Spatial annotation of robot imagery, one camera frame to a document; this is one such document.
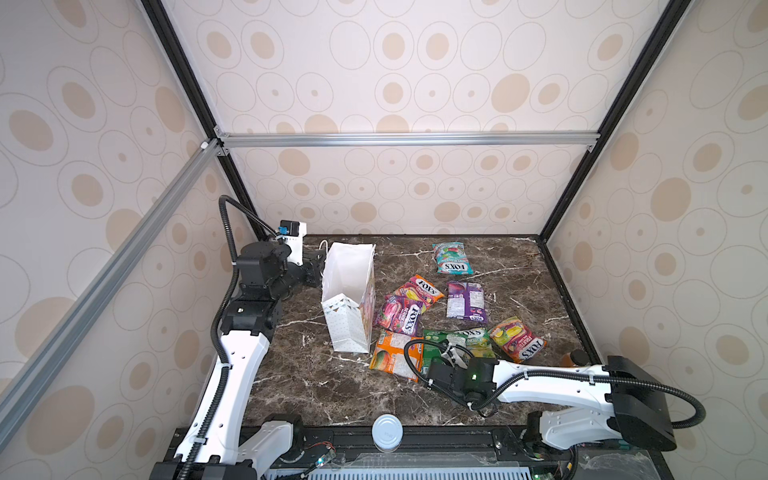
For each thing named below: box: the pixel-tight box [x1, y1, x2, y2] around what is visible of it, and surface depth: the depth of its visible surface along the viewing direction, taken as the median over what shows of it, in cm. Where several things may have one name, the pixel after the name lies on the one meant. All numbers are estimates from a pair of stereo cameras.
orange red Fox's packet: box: [393, 275, 445, 314], surface depth 102 cm
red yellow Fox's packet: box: [490, 316, 548, 364], surface depth 90 cm
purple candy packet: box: [446, 281, 487, 325], surface depth 99 cm
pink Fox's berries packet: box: [375, 295, 423, 337], surface depth 95 cm
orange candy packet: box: [369, 330, 424, 383], surface depth 89 cm
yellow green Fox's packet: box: [455, 328, 496, 358], surface depth 91 cm
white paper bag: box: [321, 242, 376, 354], surface depth 83 cm
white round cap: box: [371, 413, 404, 453], surface depth 73 cm
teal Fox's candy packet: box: [432, 242, 474, 275], surface depth 111 cm
